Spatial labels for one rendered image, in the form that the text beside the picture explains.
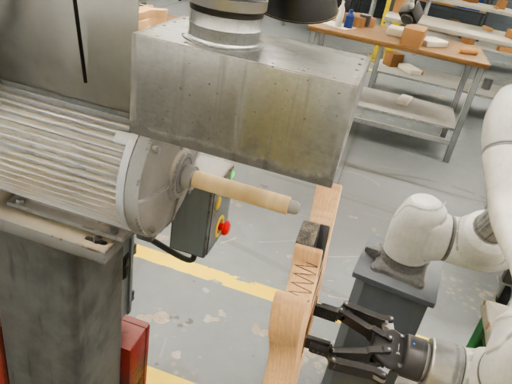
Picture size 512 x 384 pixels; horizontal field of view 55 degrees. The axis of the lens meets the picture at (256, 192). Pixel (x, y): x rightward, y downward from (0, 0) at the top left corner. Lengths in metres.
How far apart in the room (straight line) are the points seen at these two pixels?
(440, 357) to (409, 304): 0.82
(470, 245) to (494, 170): 0.56
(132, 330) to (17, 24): 0.90
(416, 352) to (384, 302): 0.84
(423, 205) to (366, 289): 0.35
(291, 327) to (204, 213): 0.55
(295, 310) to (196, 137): 0.27
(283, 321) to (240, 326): 1.71
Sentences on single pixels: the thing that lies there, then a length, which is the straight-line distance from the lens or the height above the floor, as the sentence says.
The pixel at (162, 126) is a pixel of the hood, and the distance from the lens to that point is 0.71.
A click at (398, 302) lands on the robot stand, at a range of 1.75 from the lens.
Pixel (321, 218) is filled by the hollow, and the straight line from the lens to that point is 0.92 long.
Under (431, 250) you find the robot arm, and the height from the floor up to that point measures 0.84.
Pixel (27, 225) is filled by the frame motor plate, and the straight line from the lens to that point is 1.02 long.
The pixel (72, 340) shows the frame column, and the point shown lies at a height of 0.84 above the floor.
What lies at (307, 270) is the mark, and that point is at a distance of 0.80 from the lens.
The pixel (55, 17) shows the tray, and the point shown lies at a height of 1.50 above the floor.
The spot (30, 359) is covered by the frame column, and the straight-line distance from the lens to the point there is 1.30.
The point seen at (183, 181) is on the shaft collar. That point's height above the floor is 1.25.
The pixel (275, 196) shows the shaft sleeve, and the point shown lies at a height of 1.26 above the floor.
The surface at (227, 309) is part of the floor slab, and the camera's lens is 2.47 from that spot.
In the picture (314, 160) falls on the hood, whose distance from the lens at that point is 0.66.
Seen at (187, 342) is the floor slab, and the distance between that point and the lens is 2.31.
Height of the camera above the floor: 1.69
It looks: 30 degrees down
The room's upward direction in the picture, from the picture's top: 10 degrees clockwise
